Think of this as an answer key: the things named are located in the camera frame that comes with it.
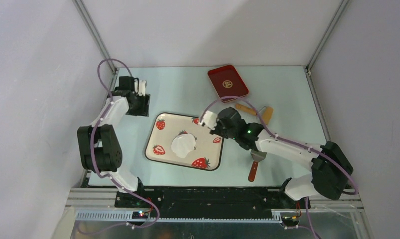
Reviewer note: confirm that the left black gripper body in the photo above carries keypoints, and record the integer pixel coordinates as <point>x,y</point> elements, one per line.
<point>141,107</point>

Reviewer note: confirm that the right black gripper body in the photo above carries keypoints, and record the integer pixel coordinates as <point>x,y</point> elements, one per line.
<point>220,130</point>

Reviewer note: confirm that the strawberry print tray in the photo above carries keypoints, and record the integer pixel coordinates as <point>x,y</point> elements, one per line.
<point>206,154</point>

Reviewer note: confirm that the wooden dough roller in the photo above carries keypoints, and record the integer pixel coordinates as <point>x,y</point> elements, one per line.
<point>265,112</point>

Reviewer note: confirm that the white dough piece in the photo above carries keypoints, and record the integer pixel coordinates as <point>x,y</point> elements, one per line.
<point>183,144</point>

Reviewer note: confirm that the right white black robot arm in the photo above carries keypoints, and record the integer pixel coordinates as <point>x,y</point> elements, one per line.
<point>329,169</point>

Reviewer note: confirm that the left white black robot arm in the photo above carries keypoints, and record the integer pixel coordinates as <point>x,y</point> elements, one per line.
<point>100,151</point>

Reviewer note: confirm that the red lacquer tray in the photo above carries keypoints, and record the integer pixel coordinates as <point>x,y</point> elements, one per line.
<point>227,82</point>

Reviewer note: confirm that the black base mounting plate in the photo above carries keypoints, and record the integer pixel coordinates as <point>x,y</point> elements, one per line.
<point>219,202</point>

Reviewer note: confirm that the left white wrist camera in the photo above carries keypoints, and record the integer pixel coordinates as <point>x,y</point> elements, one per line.
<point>140,86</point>

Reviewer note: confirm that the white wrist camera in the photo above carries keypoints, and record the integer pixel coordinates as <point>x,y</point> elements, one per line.
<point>140,86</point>
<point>209,119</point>

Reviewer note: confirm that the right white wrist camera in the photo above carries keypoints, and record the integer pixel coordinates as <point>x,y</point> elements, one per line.
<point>209,119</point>

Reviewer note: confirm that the metal spatula red handle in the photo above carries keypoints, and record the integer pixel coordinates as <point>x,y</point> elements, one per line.
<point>257,157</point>

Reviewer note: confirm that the aluminium frame rail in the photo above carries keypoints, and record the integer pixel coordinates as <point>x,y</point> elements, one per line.
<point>107,204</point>

